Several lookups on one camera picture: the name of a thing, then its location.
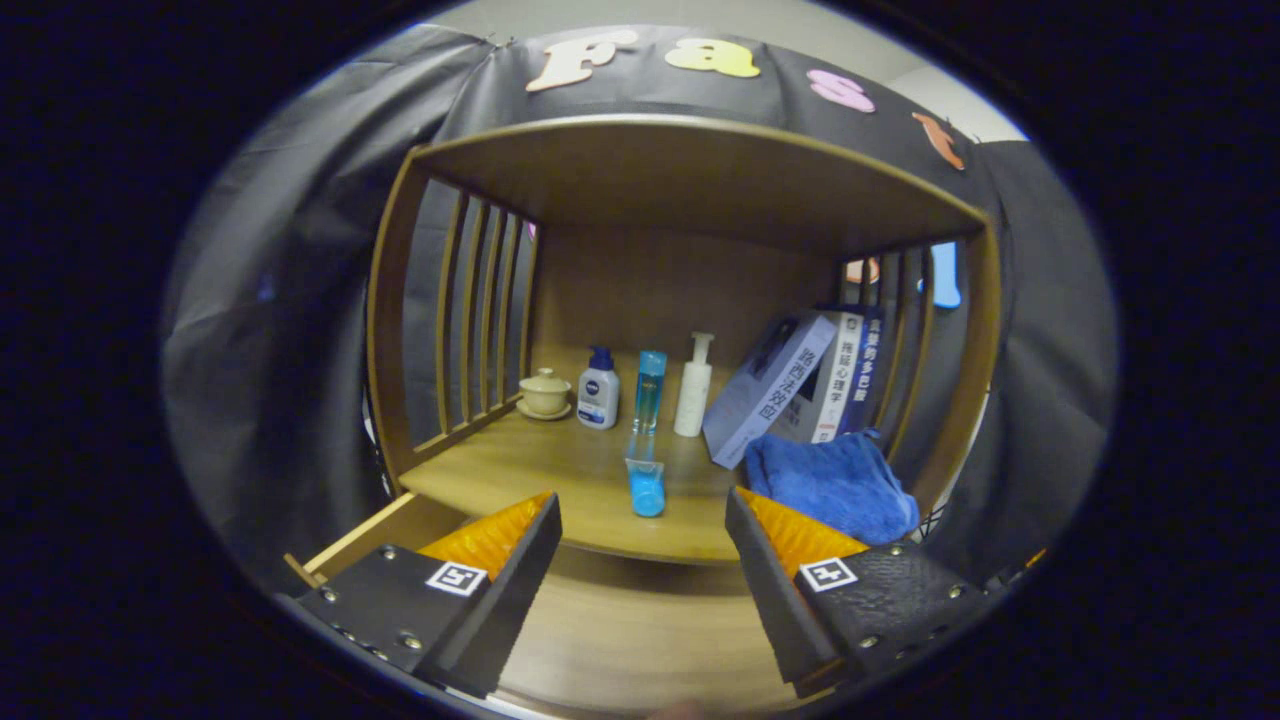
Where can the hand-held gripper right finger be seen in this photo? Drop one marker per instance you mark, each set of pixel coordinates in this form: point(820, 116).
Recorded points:
point(775, 600)

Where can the small blue tube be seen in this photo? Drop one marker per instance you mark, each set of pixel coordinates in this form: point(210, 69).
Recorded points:
point(647, 490)

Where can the clear blue bottle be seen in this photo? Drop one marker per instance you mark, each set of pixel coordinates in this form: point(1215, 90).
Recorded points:
point(649, 390)

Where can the wooden drawer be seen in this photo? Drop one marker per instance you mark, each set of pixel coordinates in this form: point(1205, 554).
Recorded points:
point(640, 630)

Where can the pale purple book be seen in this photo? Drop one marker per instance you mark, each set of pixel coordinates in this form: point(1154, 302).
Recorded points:
point(765, 390)

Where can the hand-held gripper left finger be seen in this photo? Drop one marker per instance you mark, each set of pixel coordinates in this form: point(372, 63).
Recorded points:
point(510, 610)

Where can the wooden cabinet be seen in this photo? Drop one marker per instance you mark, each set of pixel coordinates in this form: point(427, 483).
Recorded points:
point(680, 180)

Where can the wooden countertop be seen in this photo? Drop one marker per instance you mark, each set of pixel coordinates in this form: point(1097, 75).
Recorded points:
point(560, 480)

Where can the white book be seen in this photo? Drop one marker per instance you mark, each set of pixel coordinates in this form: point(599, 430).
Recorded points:
point(840, 380)

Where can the white bottle with blue cap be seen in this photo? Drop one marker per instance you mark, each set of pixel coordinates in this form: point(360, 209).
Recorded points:
point(598, 395)

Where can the white pump bottle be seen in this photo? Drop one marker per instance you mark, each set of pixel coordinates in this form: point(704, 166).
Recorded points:
point(693, 395)

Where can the blue towel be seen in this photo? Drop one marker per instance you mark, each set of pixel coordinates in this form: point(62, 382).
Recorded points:
point(835, 485)

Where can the beige lidded teacup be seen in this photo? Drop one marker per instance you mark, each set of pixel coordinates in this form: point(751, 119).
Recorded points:
point(545, 395)

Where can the dark blue book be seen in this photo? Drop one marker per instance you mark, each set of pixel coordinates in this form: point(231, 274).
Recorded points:
point(870, 370)

